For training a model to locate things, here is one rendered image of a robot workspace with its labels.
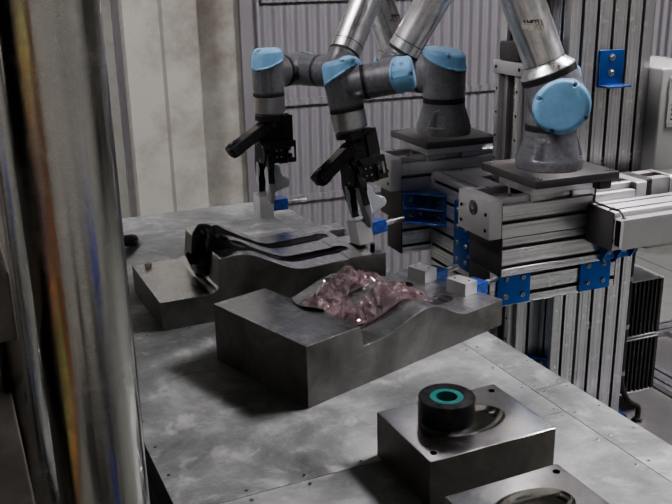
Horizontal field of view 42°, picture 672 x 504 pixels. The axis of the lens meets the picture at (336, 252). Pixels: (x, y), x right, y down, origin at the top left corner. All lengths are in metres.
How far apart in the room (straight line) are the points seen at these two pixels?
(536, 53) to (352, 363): 0.76
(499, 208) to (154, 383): 0.84
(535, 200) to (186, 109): 2.09
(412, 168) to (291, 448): 1.21
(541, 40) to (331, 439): 0.92
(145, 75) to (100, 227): 3.17
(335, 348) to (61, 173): 0.94
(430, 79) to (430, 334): 0.99
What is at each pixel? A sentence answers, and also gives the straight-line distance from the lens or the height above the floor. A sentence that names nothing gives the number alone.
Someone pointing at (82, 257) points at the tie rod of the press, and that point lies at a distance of 0.55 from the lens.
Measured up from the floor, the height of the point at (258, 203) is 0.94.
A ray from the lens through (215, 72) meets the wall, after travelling 3.92.
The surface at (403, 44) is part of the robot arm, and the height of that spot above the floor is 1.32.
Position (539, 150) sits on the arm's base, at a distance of 1.98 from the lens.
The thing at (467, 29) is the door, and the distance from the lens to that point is 4.34.
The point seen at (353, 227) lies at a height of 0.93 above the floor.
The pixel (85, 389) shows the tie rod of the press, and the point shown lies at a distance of 0.58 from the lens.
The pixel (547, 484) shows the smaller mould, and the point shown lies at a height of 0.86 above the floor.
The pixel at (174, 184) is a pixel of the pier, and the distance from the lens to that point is 3.80.
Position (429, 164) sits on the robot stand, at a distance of 2.38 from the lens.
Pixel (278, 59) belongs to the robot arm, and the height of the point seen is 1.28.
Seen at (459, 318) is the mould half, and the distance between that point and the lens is 1.64.
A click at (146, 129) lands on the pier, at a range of 3.73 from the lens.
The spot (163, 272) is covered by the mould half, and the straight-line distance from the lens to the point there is 1.91.
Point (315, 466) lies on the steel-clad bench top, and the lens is 1.28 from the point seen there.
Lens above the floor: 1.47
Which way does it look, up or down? 18 degrees down
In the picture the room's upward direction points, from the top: 1 degrees counter-clockwise
